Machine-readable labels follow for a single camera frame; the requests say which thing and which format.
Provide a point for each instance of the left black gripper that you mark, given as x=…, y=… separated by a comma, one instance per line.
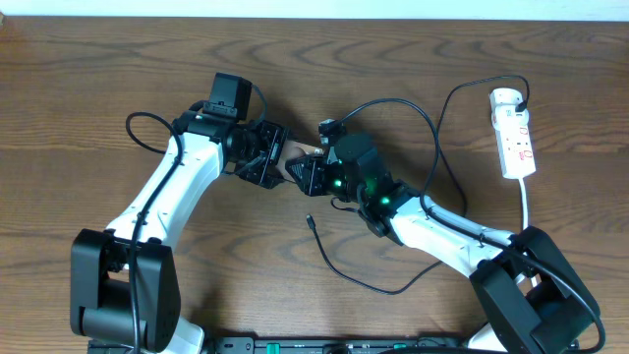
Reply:
x=268, y=154

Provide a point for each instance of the white power strip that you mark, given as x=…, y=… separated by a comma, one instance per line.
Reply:
x=512, y=133

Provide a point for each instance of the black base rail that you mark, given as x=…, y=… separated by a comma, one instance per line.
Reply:
x=249, y=345

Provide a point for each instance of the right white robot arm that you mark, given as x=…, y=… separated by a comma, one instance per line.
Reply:
x=533, y=299

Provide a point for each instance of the bronze Galaxy smartphone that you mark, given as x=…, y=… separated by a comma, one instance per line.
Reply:
x=292, y=150

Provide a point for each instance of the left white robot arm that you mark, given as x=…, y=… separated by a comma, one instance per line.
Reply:
x=124, y=285

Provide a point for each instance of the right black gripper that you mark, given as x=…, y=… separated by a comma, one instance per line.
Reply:
x=314, y=167

